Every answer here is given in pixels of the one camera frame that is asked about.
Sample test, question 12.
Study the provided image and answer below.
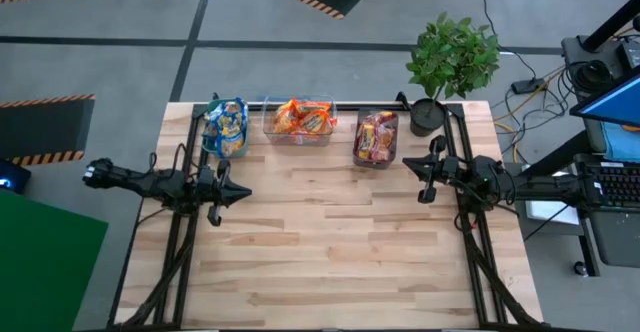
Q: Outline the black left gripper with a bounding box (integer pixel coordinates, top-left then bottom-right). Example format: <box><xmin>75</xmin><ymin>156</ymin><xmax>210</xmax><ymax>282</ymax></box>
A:
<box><xmin>198</xmin><ymin>159</ymin><xmax>253</xmax><ymax>227</ymax></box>

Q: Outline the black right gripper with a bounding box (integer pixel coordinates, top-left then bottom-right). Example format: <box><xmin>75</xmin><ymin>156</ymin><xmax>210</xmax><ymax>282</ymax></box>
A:
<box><xmin>402</xmin><ymin>135</ymin><xmax>464</xmax><ymax>205</ymax></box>

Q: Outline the black plant pot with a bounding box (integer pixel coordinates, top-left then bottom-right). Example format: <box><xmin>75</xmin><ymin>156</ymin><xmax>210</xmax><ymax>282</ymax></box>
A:
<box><xmin>409</xmin><ymin>97</ymin><xmax>447</xmax><ymax>138</ymax></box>

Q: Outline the grey translucent plastic bin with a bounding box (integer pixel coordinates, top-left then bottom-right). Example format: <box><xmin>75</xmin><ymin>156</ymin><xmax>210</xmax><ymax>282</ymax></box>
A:
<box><xmin>352</xmin><ymin>107</ymin><xmax>400</xmax><ymax>169</ymax></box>

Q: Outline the green plastic bin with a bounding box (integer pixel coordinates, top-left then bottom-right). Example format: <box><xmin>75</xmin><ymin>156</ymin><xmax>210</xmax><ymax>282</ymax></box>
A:
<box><xmin>202</xmin><ymin>98</ymin><xmax>250</xmax><ymax>159</ymax></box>

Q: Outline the clear plastic bin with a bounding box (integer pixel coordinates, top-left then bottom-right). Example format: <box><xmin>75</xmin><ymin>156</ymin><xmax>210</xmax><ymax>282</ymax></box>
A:
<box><xmin>259</xmin><ymin>95</ymin><xmax>337</xmax><ymax>148</ymax></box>

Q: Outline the green leafy plant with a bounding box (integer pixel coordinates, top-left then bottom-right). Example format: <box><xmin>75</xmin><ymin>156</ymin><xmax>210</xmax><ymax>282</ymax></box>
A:
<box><xmin>404</xmin><ymin>11</ymin><xmax>501</xmax><ymax>104</ymax></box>

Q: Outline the black power adapter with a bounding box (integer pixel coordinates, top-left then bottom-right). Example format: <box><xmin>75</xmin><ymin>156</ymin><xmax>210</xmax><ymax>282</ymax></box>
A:
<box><xmin>509</xmin><ymin>77</ymin><xmax>547</xmax><ymax>96</ymax></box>

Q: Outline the white paper sheet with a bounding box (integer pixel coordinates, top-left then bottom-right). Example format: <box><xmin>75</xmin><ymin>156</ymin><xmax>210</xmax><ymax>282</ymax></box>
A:
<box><xmin>524</xmin><ymin>199</ymin><xmax>581</xmax><ymax>226</ymax></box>

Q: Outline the grey equipment box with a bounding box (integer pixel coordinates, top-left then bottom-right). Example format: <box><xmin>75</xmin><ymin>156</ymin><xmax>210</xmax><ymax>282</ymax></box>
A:
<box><xmin>560</xmin><ymin>34</ymin><xmax>640</xmax><ymax>98</ymax></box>

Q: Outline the light blue sheet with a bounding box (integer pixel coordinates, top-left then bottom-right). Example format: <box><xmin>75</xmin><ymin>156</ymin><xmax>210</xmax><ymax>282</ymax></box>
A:
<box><xmin>599</xmin><ymin>120</ymin><xmax>640</xmax><ymax>164</ymax></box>

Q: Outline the green floor mat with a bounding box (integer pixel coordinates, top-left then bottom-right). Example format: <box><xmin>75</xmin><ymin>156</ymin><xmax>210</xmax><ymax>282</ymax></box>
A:
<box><xmin>0</xmin><ymin>187</ymin><xmax>110</xmax><ymax>332</ymax></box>

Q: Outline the grey laptop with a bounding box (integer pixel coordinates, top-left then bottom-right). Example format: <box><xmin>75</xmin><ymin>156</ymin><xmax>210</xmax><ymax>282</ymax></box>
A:
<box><xmin>574</xmin><ymin>152</ymin><xmax>640</xmax><ymax>268</ymax></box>

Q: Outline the black device with blue light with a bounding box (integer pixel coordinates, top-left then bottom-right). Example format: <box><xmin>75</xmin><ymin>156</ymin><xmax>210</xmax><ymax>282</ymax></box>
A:
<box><xmin>0</xmin><ymin>157</ymin><xmax>32</xmax><ymax>196</ymax></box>

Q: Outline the black aluminium mounting frame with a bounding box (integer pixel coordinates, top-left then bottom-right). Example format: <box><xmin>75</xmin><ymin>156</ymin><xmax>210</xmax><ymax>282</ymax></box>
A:
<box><xmin>107</xmin><ymin>91</ymin><xmax>546</xmax><ymax>331</ymax></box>

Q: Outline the coiled black cable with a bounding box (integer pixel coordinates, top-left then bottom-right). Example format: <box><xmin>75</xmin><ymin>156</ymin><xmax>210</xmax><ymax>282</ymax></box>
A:
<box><xmin>569</xmin><ymin>59</ymin><xmax>615</xmax><ymax>93</ymax></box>

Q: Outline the black cart frame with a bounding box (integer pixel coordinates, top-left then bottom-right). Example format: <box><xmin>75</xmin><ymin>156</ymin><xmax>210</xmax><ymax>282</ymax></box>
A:
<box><xmin>517</xmin><ymin>0</ymin><xmax>640</xmax><ymax>278</ymax></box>

